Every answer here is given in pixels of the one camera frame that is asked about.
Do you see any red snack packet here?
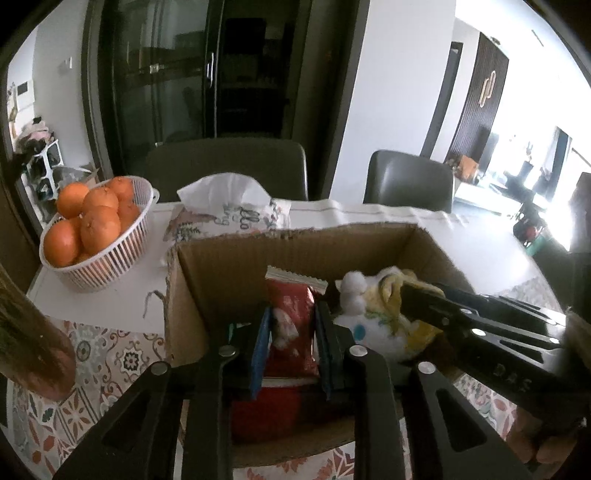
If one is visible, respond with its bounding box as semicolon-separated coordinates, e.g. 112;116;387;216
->
264;266;328;378

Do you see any red green strawberry plush toy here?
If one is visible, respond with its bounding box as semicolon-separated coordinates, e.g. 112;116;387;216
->
231;376;356;440

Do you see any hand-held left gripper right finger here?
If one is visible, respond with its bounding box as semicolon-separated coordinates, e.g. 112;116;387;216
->
314;300;533;480

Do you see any brown cardboard box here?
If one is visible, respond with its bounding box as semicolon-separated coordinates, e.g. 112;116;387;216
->
164;223;476;469

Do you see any pile of oranges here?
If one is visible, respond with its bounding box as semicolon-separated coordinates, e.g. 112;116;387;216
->
44;176;141;268

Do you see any white plastic basket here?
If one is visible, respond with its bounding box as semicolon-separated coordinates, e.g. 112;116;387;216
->
39;175;160;292

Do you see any dark slatted wall panel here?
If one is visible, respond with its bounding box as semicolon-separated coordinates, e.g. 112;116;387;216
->
450;32;509;163

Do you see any white low cabinet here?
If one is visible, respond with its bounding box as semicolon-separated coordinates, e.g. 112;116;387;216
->
455;178;550;216

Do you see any person's right hand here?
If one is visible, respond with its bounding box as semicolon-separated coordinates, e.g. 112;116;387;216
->
510;406;581;468

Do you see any white shoe rack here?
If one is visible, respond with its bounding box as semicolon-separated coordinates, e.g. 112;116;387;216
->
22;140;64;195

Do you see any brown bag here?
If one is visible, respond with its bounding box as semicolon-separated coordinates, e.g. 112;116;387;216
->
457;154;479;184

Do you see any printed fabric tissue box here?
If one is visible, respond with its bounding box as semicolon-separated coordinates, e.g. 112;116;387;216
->
161;173;292;267

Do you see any white unicorn plush toy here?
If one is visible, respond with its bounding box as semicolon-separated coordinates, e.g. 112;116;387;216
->
333;268;444;363

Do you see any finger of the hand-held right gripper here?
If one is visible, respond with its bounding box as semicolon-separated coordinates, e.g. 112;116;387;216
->
433;282;567;326
401;281;563;354

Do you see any dark interior door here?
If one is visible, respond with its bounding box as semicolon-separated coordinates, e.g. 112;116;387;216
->
420;41;464;158

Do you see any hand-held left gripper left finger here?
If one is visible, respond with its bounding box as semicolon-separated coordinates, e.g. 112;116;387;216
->
53;305;274;480

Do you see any dark glass door cabinet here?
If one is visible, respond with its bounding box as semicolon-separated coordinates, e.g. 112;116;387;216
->
83;0;370;195

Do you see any floral patterned table mat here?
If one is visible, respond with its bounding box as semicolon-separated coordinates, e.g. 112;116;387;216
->
9;274;570;480

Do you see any glass vase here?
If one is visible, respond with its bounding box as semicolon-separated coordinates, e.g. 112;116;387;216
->
0;265;77;401

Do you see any dark grey dining chair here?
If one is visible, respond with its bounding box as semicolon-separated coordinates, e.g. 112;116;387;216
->
145;137;309;203
363;150;455;213

